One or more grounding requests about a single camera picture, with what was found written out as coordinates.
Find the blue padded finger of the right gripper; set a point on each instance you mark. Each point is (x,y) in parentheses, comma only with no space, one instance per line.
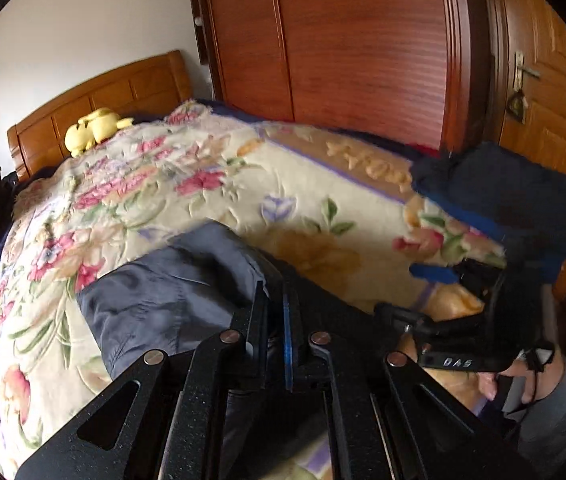
(434,274)

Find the yellow plush toy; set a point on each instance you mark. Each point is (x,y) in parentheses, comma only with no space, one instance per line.
(94,129)

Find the brass door handle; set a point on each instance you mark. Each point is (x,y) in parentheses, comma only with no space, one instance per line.
(517,103)

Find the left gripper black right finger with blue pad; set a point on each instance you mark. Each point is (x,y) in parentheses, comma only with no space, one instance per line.
(320,353)

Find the dark wooden corner shelf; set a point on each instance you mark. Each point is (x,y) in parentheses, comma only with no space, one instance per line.
(197,15)

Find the dark navy jacket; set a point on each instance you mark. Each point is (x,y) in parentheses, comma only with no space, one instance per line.
(150,315)

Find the folded dark blue clothes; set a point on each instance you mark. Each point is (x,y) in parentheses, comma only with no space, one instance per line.
(516,203)

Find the wooden headboard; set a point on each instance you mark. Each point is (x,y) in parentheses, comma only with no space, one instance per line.
(150,87)

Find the wooden bedroom door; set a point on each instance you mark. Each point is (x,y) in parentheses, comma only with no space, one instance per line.
(536,29)

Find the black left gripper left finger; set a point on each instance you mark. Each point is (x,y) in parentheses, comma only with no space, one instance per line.
(233,360)

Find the floral bed blanket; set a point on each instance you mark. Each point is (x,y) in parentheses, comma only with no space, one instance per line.
(339,210)

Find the louvered wooden wardrobe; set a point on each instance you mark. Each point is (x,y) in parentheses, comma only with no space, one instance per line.
(412,71)

